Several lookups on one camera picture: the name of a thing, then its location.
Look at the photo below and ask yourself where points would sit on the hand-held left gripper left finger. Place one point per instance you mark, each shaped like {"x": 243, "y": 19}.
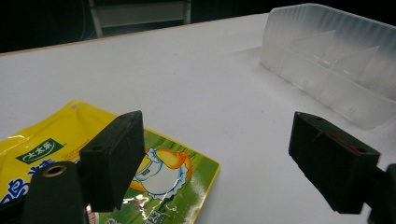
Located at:
{"x": 109, "y": 165}

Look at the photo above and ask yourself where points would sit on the grey metal stand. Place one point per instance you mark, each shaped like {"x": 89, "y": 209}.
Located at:
{"x": 140, "y": 14}

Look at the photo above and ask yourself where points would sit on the clear plastic divided rack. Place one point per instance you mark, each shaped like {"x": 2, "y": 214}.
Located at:
{"x": 330, "y": 59}

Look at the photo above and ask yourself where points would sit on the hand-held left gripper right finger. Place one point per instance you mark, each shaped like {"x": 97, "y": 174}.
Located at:
{"x": 333, "y": 165}

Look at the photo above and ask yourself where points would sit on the yellow and green seasoning packet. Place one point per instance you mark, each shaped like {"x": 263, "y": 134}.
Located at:
{"x": 183, "y": 174}

